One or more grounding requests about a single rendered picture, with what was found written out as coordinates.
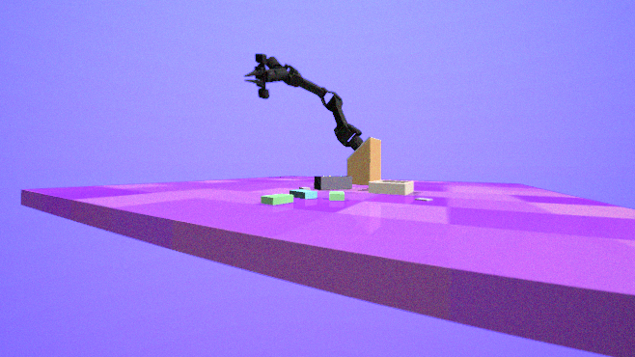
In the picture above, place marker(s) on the light blue rectangular block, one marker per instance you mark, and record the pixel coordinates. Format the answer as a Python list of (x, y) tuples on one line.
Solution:
[(304, 194)]

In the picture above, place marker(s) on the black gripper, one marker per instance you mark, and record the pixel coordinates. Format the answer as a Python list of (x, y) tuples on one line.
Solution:
[(266, 75)]

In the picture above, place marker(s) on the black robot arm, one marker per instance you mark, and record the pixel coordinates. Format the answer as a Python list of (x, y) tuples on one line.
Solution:
[(343, 130)]

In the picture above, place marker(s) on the white rectangular tray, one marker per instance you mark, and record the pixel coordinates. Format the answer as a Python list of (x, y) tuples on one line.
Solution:
[(391, 187)]

